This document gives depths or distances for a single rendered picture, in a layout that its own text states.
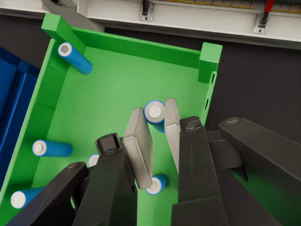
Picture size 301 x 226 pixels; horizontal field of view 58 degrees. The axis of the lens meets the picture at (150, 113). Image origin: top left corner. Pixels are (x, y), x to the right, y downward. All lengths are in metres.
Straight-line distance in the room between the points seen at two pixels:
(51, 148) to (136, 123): 0.18
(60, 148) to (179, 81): 0.17
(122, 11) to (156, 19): 0.09
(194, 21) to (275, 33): 0.19
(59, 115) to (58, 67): 0.06
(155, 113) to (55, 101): 0.21
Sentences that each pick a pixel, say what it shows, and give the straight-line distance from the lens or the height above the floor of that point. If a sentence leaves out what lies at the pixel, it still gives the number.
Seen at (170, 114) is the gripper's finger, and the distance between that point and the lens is 0.15.
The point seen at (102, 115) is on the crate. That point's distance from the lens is 0.36.
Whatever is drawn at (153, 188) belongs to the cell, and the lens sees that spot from 0.28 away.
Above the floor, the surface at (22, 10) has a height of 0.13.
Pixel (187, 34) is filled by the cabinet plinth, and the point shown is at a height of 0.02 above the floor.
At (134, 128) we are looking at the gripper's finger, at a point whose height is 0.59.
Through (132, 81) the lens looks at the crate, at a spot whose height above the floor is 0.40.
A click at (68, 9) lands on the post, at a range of 0.75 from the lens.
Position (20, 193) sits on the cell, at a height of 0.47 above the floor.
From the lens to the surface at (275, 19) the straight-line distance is 0.70.
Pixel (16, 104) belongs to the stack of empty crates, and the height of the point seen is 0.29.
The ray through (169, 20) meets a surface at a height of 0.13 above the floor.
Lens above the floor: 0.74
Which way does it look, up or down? 77 degrees down
